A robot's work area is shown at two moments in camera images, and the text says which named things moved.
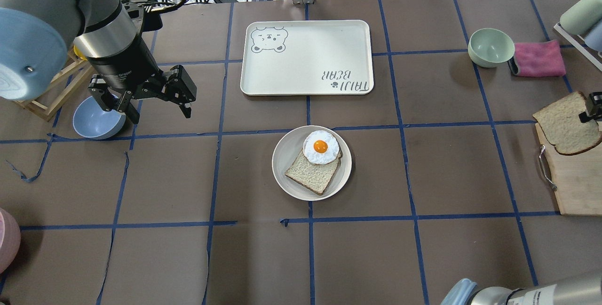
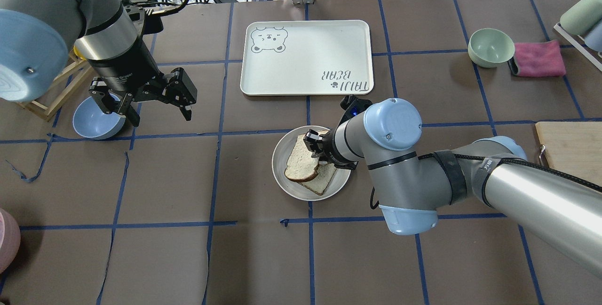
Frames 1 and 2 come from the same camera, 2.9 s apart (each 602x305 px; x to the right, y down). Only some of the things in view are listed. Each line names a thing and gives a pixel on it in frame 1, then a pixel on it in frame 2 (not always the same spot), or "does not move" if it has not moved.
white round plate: x=291 y=145 does not move
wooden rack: x=47 y=113 does not move
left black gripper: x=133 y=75 does not move
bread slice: x=561 y=124 to x=301 y=166
